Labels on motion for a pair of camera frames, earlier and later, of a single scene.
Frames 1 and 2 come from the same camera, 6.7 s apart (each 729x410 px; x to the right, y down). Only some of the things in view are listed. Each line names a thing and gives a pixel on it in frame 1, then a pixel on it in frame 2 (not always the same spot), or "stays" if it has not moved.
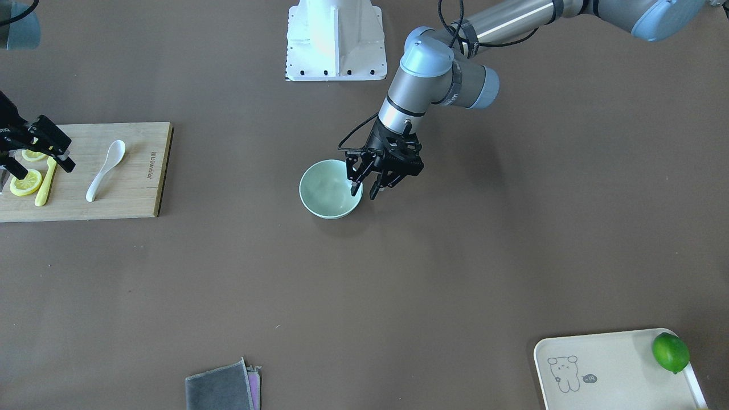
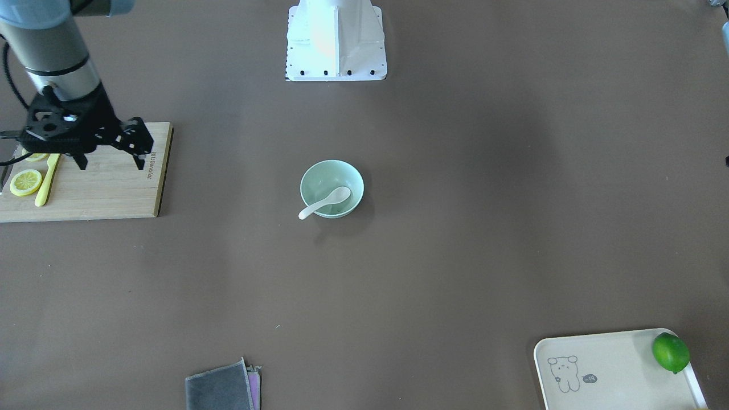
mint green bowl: x=325 y=190 stays
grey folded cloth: x=233 y=386 stays
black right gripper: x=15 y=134 -> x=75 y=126
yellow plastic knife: x=42 y=193 stays
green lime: x=670 y=352 stays
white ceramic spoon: x=115 y=154 -> x=339 y=195
